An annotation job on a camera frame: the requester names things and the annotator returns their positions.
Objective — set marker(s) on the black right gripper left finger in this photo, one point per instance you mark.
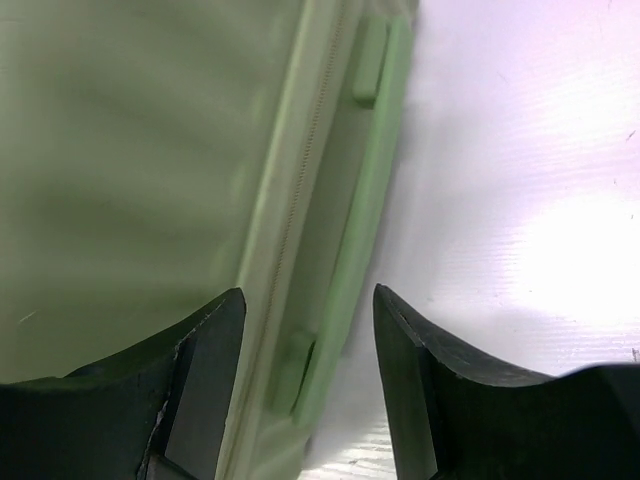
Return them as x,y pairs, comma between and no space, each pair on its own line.
156,410

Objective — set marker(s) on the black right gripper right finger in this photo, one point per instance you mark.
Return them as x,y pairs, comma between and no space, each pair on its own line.
457,412

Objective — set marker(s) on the green hardshell suitcase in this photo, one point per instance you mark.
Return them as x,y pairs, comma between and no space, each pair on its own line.
156,154

